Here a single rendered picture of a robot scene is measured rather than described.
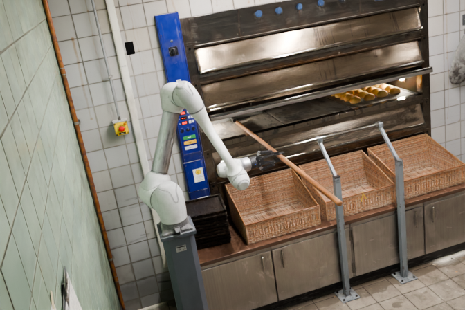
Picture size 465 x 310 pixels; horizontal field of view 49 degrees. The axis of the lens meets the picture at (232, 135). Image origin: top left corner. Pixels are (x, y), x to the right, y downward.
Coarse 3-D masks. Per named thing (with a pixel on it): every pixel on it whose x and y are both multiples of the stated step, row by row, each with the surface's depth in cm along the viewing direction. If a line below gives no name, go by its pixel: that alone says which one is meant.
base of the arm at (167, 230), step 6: (186, 222) 291; (162, 228) 291; (168, 228) 288; (174, 228) 286; (180, 228) 287; (186, 228) 288; (192, 228) 289; (162, 234) 286; (168, 234) 286; (174, 234) 287; (180, 234) 285
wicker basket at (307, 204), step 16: (256, 176) 385; (272, 176) 388; (288, 176) 391; (240, 192) 383; (256, 192) 385; (272, 192) 388; (288, 192) 391; (304, 192) 375; (240, 208) 383; (256, 208) 385; (272, 208) 388; (288, 208) 385; (304, 208) 351; (240, 224) 355; (256, 224) 343; (272, 224) 346; (288, 224) 362; (304, 224) 353; (256, 240) 347
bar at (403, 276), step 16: (352, 128) 361; (368, 128) 362; (288, 144) 349; (304, 144) 352; (320, 144) 353; (400, 160) 350; (336, 176) 340; (400, 176) 353; (336, 192) 342; (400, 192) 357; (336, 208) 348; (400, 208) 361; (400, 224) 365; (400, 240) 371; (400, 256) 376; (400, 272) 386
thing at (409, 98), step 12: (408, 96) 412; (420, 96) 412; (360, 108) 401; (372, 108) 402; (300, 120) 393; (312, 120) 390; (324, 120) 393; (264, 132) 381; (276, 132) 384; (228, 144) 376
